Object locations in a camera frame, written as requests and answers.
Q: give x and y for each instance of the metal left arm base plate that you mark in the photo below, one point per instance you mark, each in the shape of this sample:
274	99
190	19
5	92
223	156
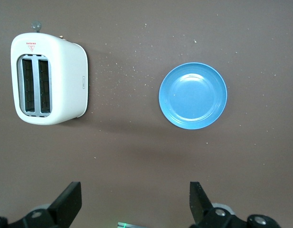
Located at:
127	225

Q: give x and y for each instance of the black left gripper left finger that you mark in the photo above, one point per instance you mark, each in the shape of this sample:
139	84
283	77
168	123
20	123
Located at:
56	211

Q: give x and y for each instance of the blue plate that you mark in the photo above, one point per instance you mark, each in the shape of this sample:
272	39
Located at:
192	96

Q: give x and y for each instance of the white toaster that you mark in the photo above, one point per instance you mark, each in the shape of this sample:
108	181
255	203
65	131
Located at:
65	78

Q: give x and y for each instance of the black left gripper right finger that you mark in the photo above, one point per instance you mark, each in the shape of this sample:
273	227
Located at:
208	218

